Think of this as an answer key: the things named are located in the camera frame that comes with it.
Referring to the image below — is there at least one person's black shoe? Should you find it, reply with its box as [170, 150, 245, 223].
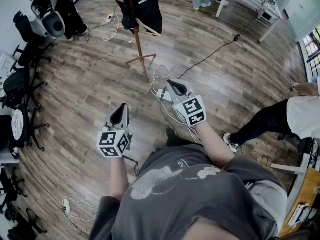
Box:
[164, 126, 178, 140]

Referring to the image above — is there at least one person's right forearm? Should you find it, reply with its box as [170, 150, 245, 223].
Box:
[192, 121, 236, 170]

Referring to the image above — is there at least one person's left forearm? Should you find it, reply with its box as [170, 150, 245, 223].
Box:
[108, 155, 131, 201]

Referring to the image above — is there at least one black umbrella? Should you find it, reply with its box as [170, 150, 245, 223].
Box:
[121, 5, 138, 32]

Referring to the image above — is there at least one long black floor cable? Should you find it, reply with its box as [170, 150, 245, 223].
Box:
[176, 3, 266, 80]

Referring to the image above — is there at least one round patterned cushion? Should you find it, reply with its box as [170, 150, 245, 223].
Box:
[10, 108, 25, 141]

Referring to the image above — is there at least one black office chair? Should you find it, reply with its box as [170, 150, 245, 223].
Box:
[12, 10, 55, 69]
[1, 63, 49, 110]
[0, 103, 51, 152]
[0, 167, 29, 212]

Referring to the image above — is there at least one wooden coat stand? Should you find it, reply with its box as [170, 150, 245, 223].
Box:
[116, 0, 158, 84]

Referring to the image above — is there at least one black hanging jacket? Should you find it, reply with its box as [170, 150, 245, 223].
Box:
[114, 0, 164, 35]

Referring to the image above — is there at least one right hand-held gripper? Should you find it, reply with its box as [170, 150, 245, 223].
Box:
[166, 78, 208, 128]

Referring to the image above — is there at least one white power cable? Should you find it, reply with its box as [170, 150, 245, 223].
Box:
[84, 0, 121, 43]
[149, 64, 198, 144]
[61, 195, 99, 222]

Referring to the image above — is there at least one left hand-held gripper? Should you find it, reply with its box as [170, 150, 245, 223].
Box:
[96, 103, 133, 159]

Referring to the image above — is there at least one white robot machine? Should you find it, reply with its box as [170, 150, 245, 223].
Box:
[27, 0, 67, 41]

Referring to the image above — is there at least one wooden desk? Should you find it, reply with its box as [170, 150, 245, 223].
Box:
[278, 166, 320, 238]

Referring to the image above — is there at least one person's grey printed t-shirt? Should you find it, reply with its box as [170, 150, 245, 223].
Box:
[88, 143, 289, 240]

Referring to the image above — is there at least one black framed window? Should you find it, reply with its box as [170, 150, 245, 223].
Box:
[302, 27, 320, 71]

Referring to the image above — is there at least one short black cable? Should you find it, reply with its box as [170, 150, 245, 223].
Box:
[121, 154, 141, 178]

